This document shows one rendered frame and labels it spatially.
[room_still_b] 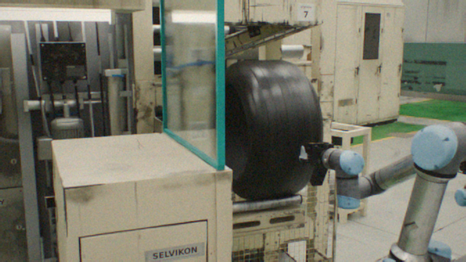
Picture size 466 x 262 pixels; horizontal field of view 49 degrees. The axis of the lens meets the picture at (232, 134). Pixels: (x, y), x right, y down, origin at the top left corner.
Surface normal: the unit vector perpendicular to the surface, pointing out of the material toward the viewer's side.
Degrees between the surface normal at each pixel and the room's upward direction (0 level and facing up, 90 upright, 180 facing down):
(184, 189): 90
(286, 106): 64
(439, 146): 82
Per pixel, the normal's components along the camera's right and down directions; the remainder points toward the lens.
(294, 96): 0.30, -0.41
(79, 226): 0.37, 0.18
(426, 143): -0.78, -0.01
